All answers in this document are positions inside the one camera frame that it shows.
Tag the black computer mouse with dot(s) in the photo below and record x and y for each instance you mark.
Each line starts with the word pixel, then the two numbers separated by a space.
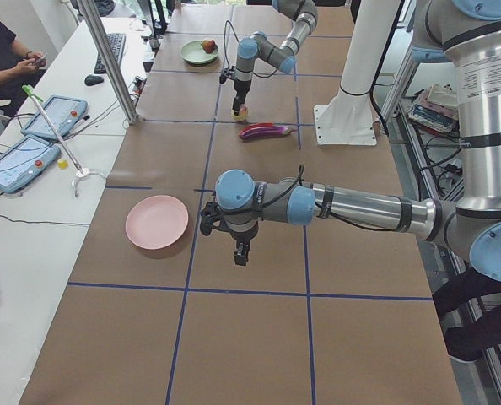
pixel 92 80

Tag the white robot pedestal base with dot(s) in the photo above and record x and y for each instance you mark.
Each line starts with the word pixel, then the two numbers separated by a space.
pixel 348 118

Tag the purple eggplant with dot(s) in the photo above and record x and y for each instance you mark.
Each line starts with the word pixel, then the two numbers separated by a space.
pixel 253 133

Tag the pink yellow peach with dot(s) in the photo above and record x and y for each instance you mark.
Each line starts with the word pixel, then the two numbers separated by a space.
pixel 241 114

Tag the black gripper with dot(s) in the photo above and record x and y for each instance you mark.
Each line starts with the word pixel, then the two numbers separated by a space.
pixel 240 88
pixel 243 239

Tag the green plate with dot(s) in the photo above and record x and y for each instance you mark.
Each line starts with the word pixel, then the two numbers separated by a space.
pixel 193 53

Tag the pink plate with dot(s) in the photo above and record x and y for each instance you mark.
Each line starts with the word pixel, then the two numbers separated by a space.
pixel 156 222

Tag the blue teach pendant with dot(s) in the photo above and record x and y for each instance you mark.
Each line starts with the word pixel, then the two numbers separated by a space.
pixel 26 160
pixel 64 112

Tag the white camera stand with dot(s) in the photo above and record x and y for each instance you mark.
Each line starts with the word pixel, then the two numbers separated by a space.
pixel 82 172

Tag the yellow small cup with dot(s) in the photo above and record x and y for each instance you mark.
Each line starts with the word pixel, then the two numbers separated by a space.
pixel 62 164

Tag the far blue teach pendant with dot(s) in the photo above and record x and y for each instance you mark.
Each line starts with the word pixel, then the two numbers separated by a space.
pixel 64 112

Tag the stack of books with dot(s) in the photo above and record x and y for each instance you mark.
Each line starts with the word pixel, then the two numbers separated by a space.
pixel 436 108

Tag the red chili pepper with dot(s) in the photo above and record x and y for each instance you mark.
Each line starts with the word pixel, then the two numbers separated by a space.
pixel 259 124

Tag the seated person in black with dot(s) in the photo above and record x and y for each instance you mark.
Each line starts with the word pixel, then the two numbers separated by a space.
pixel 19 66

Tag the red yellow pomegranate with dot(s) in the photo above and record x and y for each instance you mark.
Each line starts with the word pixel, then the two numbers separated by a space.
pixel 209 46

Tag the near blue teach pendant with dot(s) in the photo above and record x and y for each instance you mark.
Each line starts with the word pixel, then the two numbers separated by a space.
pixel 26 160

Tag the aluminium frame post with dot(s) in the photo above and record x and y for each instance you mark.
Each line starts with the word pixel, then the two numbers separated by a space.
pixel 96 28

